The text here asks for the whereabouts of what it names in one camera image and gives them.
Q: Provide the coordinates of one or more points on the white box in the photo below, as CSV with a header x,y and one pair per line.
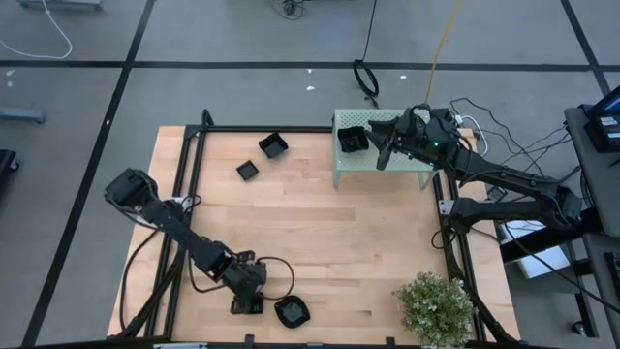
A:
x,y
537,257

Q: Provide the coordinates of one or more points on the black floor caster base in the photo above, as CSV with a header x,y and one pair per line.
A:
x,y
6,162

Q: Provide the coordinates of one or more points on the small black power adapter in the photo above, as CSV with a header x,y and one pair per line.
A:
x,y
496,192

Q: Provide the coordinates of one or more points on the grey desk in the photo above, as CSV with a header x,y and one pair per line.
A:
x,y
600,194

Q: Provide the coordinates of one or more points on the black wavy square plate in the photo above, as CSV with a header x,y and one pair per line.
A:
x,y
352,140
273,147

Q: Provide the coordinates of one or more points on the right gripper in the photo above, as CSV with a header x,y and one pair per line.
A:
x,y
426,138

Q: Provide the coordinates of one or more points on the pale green perforated metal stand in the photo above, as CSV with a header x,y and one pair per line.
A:
x,y
349,162

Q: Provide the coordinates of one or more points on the blue-screen monitor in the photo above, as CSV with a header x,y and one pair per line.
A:
x,y
612,102

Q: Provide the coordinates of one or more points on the black small square plate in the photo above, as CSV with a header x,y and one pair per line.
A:
x,y
247,170

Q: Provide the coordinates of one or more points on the black desk leg bar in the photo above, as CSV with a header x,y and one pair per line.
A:
x,y
547,240

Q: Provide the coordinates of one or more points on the black labelled device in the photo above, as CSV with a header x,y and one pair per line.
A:
x,y
603,133

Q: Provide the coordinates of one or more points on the grey floor bar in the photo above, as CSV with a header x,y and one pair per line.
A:
x,y
21,115

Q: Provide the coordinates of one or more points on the black round mini plate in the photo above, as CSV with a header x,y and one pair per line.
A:
x,y
292,311

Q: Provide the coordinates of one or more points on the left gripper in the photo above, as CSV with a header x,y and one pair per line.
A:
x,y
242,276

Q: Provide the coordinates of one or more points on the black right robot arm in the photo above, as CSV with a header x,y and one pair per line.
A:
x,y
513,177

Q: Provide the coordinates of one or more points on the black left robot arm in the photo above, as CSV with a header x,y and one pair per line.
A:
x,y
169,223

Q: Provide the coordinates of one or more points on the green artificial potted plant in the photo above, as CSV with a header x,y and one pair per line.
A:
x,y
436,310

